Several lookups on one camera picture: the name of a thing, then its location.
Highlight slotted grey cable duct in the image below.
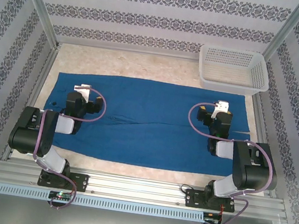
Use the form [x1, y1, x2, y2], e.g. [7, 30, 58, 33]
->
[0, 182, 205, 224]

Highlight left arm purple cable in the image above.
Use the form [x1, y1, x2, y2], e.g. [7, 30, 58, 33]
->
[24, 80, 110, 216]

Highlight left circuit board green light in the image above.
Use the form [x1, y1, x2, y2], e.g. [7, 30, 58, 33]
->
[48, 190, 72, 202]

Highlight aluminium frame post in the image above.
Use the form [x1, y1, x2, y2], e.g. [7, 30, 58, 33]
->
[4, 0, 68, 48]
[260, 0, 299, 69]

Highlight white plastic mesh basket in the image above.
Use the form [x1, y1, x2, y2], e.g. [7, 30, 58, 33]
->
[194, 43, 274, 99]

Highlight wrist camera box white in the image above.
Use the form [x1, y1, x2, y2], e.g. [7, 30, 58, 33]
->
[72, 82, 92, 101]
[211, 99, 231, 121]

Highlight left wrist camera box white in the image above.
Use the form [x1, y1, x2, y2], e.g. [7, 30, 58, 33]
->
[72, 82, 92, 101]

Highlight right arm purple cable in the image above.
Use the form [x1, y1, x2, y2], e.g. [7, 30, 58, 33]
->
[171, 100, 282, 224]

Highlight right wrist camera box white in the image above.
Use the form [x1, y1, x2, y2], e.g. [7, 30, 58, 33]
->
[211, 99, 231, 121]

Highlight aluminium mounting rail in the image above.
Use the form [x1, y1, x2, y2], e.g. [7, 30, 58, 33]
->
[0, 155, 286, 222]

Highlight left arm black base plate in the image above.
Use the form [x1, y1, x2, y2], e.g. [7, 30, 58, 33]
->
[36, 167, 90, 193]

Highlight aluminium table side rail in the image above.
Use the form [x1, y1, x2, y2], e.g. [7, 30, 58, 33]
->
[238, 92, 292, 199]
[1, 38, 62, 167]

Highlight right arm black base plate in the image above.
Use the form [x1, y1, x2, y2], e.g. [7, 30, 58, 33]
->
[183, 187, 238, 215]

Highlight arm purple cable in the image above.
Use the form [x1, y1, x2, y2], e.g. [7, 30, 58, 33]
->
[171, 100, 282, 224]
[24, 80, 110, 216]

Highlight blue long pants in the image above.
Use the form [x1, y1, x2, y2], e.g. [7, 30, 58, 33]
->
[37, 65, 256, 183]

